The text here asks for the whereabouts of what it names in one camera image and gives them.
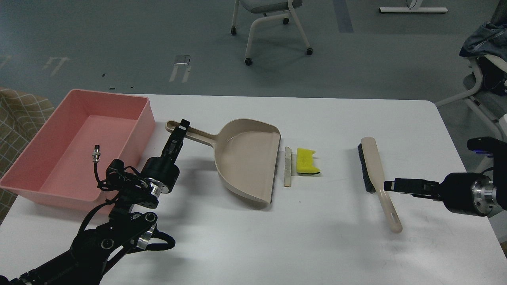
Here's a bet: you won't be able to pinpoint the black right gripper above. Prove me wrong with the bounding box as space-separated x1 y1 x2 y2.
383 173 497 217

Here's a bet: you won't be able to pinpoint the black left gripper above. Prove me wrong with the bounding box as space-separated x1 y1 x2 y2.
141 119 190 194

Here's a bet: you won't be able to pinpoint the beige hand brush black bristles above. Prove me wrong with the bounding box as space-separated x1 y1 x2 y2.
357 137 403 234

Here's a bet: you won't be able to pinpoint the beige plastic dustpan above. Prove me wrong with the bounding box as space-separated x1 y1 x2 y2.
185 118 281 205

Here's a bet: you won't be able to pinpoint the beige foam strip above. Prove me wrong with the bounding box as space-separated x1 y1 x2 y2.
284 146 293 188

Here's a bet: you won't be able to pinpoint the yellow sponge piece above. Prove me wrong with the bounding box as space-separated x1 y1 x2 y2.
296 148 321 175

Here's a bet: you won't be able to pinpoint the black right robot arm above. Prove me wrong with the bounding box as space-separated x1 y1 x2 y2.
384 137 507 217

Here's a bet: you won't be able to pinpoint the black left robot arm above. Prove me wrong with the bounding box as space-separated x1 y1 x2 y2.
1 120 190 285

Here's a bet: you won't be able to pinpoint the pink plastic bin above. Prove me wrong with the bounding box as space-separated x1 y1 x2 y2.
1 89 155 211

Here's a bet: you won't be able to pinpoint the white chair right side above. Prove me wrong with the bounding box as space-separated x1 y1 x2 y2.
435 53 507 175

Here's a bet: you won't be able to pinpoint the tan checkered cloth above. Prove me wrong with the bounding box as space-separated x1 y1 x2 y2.
0 88 55 224

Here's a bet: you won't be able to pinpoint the blue denim cloth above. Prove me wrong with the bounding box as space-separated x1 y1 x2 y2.
459 22 507 61

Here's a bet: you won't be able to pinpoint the white grey rolling chair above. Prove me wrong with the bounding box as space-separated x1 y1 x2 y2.
230 0 313 66

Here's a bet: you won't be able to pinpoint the white table base bar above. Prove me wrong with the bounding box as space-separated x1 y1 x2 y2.
378 0 448 14

